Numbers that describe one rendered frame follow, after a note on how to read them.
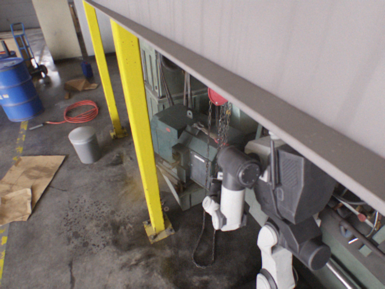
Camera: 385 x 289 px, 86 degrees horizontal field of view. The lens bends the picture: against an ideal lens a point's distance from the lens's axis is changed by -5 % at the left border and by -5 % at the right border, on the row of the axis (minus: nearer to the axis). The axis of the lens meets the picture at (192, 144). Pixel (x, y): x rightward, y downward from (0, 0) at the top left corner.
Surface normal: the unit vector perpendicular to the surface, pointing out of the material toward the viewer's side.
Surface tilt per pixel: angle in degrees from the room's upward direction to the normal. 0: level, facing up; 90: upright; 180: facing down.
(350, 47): 90
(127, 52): 90
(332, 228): 0
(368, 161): 0
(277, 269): 64
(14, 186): 0
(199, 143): 45
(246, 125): 72
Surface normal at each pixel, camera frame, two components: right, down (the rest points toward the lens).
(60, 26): 0.45, 0.55
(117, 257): 0.00, -0.79
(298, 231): 0.14, -0.52
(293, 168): -0.91, 0.24
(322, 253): 0.34, 0.22
